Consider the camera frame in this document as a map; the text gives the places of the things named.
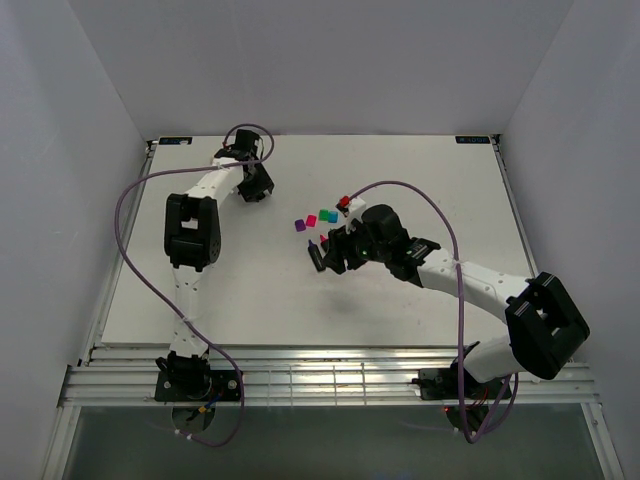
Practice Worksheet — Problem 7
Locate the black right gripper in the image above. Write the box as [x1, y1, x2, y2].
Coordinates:
[322, 216, 390, 274]

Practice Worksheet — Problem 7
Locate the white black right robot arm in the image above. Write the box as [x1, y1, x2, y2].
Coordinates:
[321, 204, 590, 397]

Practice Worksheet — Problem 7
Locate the pink cap black highlighter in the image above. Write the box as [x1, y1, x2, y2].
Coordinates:
[319, 235, 329, 253]

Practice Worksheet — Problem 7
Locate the aluminium frame rail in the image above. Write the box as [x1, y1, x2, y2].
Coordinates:
[57, 344, 601, 409]

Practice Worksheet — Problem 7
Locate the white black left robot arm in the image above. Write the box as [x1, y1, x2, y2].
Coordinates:
[156, 123, 275, 400]

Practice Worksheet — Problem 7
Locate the purple cap black highlighter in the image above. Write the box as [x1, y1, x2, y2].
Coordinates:
[307, 240, 326, 272]

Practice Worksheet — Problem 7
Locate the left blue corner label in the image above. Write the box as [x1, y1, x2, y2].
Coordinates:
[158, 137, 193, 146]

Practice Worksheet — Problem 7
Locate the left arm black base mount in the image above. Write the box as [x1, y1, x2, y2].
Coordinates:
[154, 351, 241, 403]

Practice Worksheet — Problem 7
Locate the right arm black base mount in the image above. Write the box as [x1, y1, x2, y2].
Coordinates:
[411, 367, 503, 401]

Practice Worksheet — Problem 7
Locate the right blue corner label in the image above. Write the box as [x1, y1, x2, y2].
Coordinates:
[455, 135, 491, 145]

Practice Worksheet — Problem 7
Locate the blue corner label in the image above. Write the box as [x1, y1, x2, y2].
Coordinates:
[455, 135, 491, 145]
[158, 137, 193, 146]

